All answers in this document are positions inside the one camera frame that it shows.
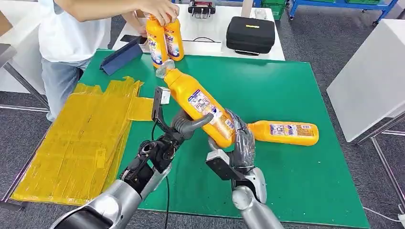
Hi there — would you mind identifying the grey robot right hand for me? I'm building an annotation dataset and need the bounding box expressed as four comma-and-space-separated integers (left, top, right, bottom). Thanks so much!
207, 109, 256, 170

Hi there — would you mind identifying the person's right hand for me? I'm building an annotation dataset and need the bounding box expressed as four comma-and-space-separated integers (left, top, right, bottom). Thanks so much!
138, 0, 180, 27

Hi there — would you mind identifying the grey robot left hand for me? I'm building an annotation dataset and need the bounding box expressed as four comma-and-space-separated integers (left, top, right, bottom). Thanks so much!
171, 109, 215, 141

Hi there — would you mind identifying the orange drink bottle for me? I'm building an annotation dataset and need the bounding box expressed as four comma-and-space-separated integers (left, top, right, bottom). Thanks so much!
145, 14, 169, 69
164, 18, 185, 62
247, 120, 320, 146
155, 59, 236, 149

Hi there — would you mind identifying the black phone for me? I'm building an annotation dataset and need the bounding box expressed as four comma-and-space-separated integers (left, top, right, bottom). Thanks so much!
120, 34, 148, 45

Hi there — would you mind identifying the blue folding case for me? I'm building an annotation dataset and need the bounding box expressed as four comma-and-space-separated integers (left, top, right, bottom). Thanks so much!
100, 42, 144, 76

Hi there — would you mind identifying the black and red device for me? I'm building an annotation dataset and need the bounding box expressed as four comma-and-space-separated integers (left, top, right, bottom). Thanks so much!
188, 0, 216, 19

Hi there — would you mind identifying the green table mat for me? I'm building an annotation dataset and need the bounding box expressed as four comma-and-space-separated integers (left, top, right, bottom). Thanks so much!
79, 49, 371, 229

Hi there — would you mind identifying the person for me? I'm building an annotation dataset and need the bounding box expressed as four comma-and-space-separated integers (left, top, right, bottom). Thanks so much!
38, 0, 180, 122

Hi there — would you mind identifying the black zip carry case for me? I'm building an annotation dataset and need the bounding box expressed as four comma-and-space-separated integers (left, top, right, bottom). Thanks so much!
225, 16, 276, 56

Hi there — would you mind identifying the yellow plastic sheet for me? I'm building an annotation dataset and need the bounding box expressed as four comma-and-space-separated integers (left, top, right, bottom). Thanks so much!
11, 75, 155, 206

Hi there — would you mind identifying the green plastic crate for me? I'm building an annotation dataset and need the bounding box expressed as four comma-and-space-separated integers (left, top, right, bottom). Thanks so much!
262, 0, 288, 21

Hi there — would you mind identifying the brown cardboard piece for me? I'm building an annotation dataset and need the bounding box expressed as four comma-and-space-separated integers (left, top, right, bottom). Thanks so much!
0, 11, 14, 37

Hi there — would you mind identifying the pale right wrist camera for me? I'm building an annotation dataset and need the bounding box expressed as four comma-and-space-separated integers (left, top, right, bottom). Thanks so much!
205, 149, 246, 182

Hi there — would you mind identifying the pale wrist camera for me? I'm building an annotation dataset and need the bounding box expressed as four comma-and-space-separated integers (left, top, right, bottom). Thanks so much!
151, 87, 173, 135
205, 149, 246, 182

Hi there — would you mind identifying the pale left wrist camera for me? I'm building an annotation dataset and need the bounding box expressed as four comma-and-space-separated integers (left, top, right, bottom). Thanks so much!
151, 87, 173, 135

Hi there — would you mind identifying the thin black cable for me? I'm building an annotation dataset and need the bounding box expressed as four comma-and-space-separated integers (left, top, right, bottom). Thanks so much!
183, 37, 222, 43

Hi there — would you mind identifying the pale wooden post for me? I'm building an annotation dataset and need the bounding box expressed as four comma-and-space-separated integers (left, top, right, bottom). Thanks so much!
241, 0, 254, 18

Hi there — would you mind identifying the white floor cable with plug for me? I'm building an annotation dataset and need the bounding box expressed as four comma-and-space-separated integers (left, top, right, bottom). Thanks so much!
363, 207, 405, 226

